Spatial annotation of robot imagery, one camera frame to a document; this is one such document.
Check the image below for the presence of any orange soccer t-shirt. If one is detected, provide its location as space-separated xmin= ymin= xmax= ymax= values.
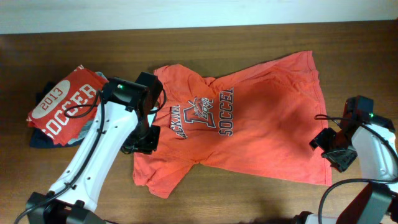
xmin=132 ymin=51 xmax=332 ymax=198

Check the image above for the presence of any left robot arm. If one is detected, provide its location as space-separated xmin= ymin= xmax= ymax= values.
xmin=15 ymin=72 xmax=166 ymax=223

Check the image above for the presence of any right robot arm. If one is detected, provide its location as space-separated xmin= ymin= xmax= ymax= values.
xmin=291 ymin=95 xmax=397 ymax=224

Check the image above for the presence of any folded grey shirt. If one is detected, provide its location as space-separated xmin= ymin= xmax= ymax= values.
xmin=67 ymin=72 xmax=108 ymax=146

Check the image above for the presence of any folded red soccer shirt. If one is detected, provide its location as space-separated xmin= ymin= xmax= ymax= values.
xmin=27 ymin=65 xmax=108 ymax=146

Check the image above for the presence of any folded navy shirt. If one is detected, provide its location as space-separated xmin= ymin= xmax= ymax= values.
xmin=29 ymin=82 xmax=83 ymax=149

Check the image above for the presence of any right black cable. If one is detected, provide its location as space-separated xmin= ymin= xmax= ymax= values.
xmin=313 ymin=114 xmax=398 ymax=224

